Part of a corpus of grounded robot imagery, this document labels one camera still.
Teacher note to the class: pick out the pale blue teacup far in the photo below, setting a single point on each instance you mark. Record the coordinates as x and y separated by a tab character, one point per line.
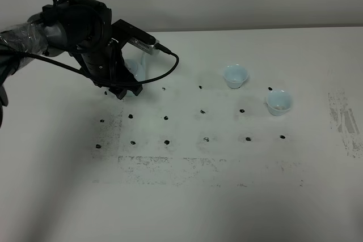
235	76

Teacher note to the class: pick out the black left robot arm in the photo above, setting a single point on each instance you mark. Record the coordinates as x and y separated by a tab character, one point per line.
37	39

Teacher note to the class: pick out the pale blue teacup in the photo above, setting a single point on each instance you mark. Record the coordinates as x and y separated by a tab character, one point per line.
278	102
235	76

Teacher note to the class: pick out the pale blue teacup near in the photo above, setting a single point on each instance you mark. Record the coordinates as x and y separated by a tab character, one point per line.
278	102

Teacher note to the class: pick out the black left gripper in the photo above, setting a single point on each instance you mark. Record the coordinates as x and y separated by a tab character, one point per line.
86	34

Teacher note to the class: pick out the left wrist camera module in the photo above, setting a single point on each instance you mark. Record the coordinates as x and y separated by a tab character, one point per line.
125	33

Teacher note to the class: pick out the pale blue porcelain teapot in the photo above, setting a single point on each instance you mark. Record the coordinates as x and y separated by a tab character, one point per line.
137	67

